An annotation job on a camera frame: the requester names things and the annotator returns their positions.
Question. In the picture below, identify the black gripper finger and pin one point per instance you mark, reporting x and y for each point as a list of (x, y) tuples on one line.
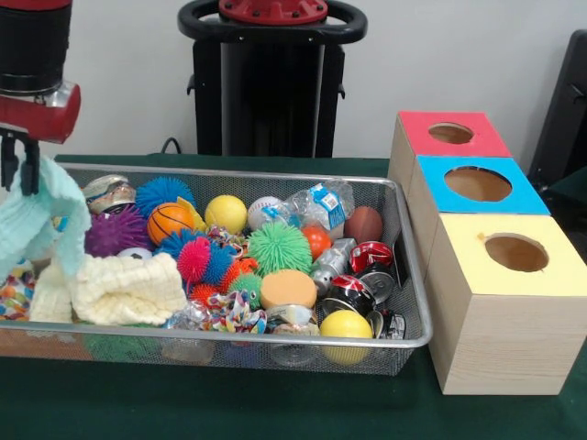
[(30, 165), (8, 160)]

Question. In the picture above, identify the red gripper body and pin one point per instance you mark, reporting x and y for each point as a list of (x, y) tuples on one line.
[(41, 121)]

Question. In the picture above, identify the mint green cloth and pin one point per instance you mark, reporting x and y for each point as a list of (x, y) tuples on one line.
[(41, 229)]

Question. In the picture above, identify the cream knitted cloth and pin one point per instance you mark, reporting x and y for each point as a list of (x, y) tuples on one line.
[(124, 286)]

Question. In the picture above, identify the clear mesh bin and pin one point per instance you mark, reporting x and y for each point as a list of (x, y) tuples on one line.
[(413, 353)]

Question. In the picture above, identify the wooden box with three holes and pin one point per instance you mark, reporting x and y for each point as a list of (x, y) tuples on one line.
[(495, 321)]

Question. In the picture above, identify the purple spiky ball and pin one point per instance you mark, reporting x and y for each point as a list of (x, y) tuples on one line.
[(117, 231)]

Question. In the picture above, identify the blue spiky ball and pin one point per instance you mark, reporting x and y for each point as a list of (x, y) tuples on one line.
[(163, 192)]

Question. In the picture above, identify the orange toy basketball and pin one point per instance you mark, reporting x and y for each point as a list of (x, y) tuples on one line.
[(171, 222)]

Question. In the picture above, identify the yellow ball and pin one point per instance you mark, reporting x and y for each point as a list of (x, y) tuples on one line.
[(226, 214), (346, 327)]

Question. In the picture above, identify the white baseball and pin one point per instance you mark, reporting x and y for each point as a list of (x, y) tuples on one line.
[(261, 211)]

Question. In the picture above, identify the green spiky ball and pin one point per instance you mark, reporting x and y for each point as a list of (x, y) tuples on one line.
[(278, 247)]

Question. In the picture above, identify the orange foam disc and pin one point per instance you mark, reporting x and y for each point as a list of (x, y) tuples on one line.
[(288, 289)]

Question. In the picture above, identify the brown toy football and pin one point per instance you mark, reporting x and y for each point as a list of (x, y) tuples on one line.
[(364, 225)]

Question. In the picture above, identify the dark green table cloth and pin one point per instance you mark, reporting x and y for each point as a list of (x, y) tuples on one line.
[(275, 403)]

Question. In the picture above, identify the red soda can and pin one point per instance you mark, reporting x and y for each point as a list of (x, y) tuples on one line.
[(371, 257)]

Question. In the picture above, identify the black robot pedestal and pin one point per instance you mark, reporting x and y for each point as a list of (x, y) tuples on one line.
[(266, 101)]

